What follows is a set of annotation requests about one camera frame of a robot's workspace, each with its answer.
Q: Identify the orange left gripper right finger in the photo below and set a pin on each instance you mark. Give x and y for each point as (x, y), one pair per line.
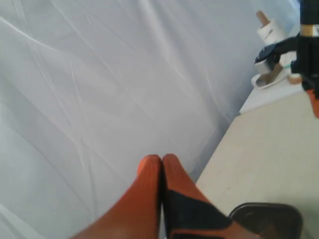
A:
(188, 214)

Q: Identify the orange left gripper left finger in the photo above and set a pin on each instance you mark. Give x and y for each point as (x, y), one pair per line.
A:
(137, 213)

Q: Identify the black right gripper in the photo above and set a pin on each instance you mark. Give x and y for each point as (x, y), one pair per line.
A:
(307, 65)

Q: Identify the dark transparent lunch box lid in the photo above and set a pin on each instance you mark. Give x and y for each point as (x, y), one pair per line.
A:
(269, 220)

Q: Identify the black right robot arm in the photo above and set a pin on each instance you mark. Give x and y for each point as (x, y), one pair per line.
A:
(309, 19)

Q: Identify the white plate with items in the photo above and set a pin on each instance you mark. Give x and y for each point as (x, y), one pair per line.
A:
(279, 74)

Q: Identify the white paper roll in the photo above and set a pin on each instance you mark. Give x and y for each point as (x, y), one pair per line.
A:
(271, 33)

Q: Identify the blue-grey backdrop cloth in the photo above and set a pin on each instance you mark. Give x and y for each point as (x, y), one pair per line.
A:
(90, 87)

